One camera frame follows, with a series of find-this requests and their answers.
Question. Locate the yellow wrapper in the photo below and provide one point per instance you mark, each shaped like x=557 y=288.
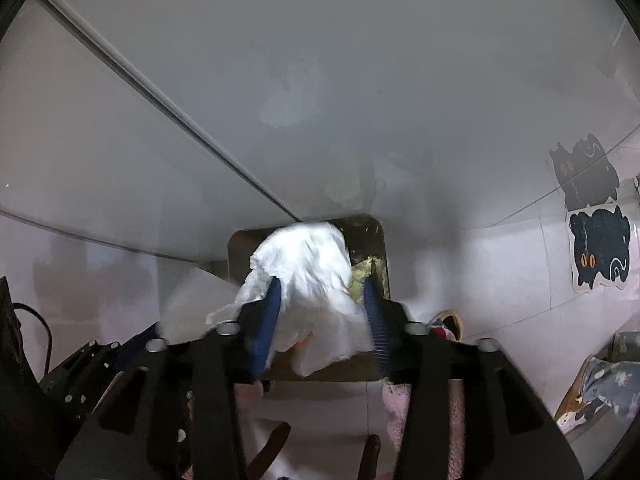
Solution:
x=361 y=275

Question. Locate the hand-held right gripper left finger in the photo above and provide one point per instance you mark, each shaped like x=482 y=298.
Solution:
x=265 y=320

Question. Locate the grey floral slipper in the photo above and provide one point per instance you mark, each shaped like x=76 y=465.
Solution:
x=610 y=385

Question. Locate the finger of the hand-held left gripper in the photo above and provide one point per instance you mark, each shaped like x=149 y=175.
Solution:
x=95 y=365

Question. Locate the white base cabinet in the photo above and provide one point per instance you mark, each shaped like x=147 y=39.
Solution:
x=350 y=85

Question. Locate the dark square trash bin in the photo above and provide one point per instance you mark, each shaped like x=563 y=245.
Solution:
x=365 y=237

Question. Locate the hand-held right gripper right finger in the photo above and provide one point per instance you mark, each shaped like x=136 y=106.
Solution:
x=375 y=320

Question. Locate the brown wooden bar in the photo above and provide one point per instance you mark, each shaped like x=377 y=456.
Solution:
x=371 y=455
x=270 y=445

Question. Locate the white plastic bag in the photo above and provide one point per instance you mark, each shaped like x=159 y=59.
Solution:
x=305 y=270

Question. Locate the black cat-shaped floor mat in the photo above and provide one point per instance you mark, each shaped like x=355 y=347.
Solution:
x=600 y=250

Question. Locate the tan and red slipper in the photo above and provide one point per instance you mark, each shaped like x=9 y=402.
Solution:
x=447 y=321

